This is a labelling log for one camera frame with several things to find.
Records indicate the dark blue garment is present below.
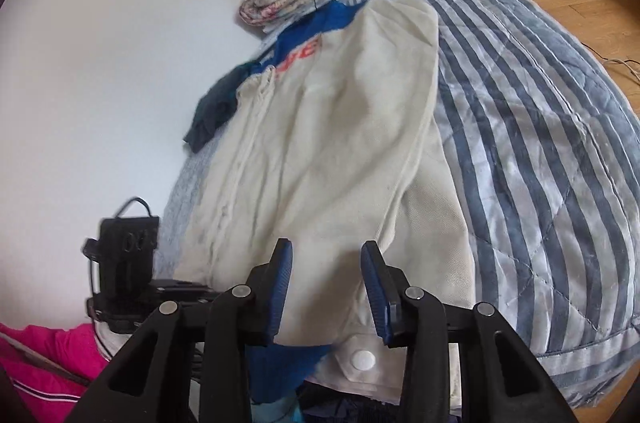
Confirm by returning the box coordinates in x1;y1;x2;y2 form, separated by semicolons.
183;63;256;152

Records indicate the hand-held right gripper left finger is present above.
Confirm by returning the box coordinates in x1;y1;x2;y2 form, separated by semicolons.
65;238;294;423

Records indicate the striped bed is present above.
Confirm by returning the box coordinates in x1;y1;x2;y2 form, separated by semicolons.
152;0;640;404

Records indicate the beige and blue jacket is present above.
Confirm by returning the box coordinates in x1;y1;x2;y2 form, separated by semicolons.
172;0;476;406

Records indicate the pink clothing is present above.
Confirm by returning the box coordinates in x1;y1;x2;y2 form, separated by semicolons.
0;322;111;423

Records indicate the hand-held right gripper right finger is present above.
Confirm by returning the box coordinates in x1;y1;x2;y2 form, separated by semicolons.
360;240;581;423

